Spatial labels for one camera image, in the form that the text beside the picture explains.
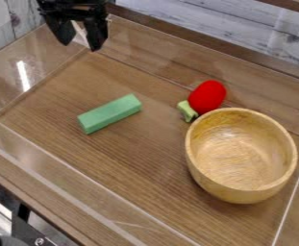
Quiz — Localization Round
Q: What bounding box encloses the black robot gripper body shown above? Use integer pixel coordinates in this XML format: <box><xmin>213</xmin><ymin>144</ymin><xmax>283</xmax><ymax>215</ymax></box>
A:
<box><xmin>36</xmin><ymin>0</ymin><xmax>108</xmax><ymax>23</ymax></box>

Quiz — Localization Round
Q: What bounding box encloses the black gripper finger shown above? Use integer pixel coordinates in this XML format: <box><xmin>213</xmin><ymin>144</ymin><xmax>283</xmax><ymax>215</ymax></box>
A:
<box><xmin>45</xmin><ymin>15</ymin><xmax>76</xmax><ymax>46</ymax></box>
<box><xmin>82</xmin><ymin>18</ymin><xmax>108</xmax><ymax>52</ymax></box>

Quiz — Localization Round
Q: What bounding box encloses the green rectangular block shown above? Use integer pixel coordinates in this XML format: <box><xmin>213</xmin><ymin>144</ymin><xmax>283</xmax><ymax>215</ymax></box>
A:
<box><xmin>77</xmin><ymin>94</ymin><xmax>143</xmax><ymax>135</ymax></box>

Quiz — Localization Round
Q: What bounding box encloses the light wooden bowl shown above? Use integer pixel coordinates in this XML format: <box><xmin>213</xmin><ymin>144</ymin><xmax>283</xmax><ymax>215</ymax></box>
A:
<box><xmin>184</xmin><ymin>108</ymin><xmax>297</xmax><ymax>204</ymax></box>

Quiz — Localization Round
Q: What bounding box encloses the red plush ball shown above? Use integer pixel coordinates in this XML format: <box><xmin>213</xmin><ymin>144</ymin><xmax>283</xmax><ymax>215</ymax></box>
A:
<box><xmin>187</xmin><ymin>80</ymin><xmax>225</xmax><ymax>114</ymax></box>

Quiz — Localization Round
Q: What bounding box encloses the small green block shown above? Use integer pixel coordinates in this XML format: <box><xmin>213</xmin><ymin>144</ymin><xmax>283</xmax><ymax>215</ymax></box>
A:
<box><xmin>177</xmin><ymin>101</ymin><xmax>197</xmax><ymax>122</ymax></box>

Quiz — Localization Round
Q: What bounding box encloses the clear acrylic front barrier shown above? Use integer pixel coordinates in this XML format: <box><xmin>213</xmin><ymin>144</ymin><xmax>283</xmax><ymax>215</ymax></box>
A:
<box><xmin>0</xmin><ymin>122</ymin><xmax>200</xmax><ymax>246</ymax></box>

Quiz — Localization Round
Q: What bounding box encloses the black table leg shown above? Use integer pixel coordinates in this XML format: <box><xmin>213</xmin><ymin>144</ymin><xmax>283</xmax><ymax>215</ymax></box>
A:
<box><xmin>12</xmin><ymin>203</ymin><xmax>30</xmax><ymax>232</ymax></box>

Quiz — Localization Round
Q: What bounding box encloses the clear acrylic corner bracket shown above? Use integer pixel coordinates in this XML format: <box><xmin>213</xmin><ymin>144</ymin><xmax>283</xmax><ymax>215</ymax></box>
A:
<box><xmin>72</xmin><ymin>21</ymin><xmax>90</xmax><ymax>50</ymax></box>

